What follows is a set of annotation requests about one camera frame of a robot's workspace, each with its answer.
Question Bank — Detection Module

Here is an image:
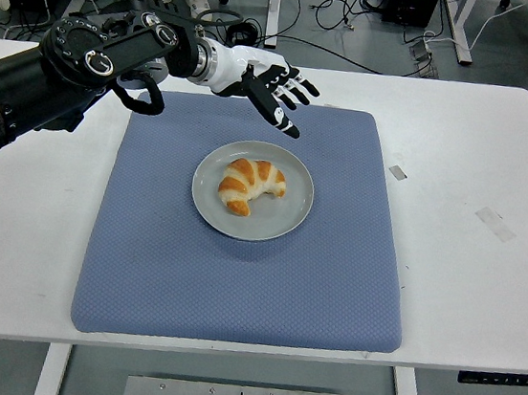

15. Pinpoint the large grey tape piece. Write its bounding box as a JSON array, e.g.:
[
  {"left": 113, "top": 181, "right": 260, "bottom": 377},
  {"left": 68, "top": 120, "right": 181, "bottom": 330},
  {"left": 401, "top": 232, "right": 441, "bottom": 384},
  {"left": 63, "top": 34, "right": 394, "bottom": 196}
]
[{"left": 472, "top": 206, "right": 521, "bottom": 245}]

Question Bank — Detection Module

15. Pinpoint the black equipment box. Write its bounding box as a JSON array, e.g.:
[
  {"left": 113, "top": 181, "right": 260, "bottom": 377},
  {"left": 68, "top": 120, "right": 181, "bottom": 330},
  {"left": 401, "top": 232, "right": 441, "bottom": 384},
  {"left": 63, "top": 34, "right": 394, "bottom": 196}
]
[{"left": 380, "top": 0, "right": 445, "bottom": 31}]

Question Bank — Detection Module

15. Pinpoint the grey round plate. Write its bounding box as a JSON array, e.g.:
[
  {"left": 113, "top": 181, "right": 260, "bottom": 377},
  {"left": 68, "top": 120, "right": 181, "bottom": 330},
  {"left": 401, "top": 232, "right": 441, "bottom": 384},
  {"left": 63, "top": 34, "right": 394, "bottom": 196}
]
[{"left": 186, "top": 133, "right": 322, "bottom": 251}]

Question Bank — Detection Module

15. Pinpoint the white background desk leg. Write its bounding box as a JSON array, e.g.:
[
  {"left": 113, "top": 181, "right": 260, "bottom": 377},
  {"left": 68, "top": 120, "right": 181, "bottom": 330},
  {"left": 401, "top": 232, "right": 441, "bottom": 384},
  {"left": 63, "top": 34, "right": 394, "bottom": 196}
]
[
  {"left": 437, "top": 0, "right": 482, "bottom": 67},
  {"left": 262, "top": 0, "right": 283, "bottom": 49}
]

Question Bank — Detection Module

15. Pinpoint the white floor cable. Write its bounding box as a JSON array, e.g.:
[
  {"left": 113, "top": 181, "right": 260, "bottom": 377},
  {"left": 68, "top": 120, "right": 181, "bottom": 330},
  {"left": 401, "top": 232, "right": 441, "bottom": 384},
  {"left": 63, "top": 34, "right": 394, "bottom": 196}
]
[{"left": 421, "top": 0, "right": 528, "bottom": 59}]

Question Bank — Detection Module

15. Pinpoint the blue quilted mat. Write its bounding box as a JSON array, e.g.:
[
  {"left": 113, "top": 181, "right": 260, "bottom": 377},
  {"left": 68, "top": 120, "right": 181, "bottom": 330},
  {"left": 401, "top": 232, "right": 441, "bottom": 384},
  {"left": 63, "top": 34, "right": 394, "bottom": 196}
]
[{"left": 68, "top": 78, "right": 431, "bottom": 372}]

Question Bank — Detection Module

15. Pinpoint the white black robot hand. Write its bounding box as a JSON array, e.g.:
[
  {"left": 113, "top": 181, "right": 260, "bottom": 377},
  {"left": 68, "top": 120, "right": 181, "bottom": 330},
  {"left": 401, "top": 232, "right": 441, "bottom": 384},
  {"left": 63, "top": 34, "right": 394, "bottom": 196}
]
[{"left": 201, "top": 42, "right": 325, "bottom": 142}]

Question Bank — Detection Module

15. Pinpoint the long black floor cable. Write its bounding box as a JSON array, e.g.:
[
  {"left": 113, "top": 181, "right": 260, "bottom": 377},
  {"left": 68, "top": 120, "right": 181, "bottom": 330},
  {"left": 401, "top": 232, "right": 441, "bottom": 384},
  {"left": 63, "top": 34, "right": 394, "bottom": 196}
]
[{"left": 270, "top": 0, "right": 396, "bottom": 77}]

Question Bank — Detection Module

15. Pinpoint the coiled black cable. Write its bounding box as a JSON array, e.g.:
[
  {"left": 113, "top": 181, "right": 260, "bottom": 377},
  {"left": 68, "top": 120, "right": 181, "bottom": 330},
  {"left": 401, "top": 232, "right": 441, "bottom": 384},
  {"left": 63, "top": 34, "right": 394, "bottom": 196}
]
[{"left": 225, "top": 20, "right": 263, "bottom": 50}]

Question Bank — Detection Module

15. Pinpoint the black table control panel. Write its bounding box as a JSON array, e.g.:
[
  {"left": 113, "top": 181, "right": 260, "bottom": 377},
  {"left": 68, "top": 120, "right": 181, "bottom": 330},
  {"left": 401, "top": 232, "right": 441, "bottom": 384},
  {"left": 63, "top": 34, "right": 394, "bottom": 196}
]
[{"left": 456, "top": 364, "right": 528, "bottom": 393}]

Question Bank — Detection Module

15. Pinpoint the croissant bread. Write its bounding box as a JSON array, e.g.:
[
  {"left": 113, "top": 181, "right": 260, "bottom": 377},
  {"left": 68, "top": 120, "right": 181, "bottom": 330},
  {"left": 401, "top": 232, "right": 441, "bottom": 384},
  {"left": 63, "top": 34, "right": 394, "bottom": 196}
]
[{"left": 215, "top": 154, "right": 291, "bottom": 223}]

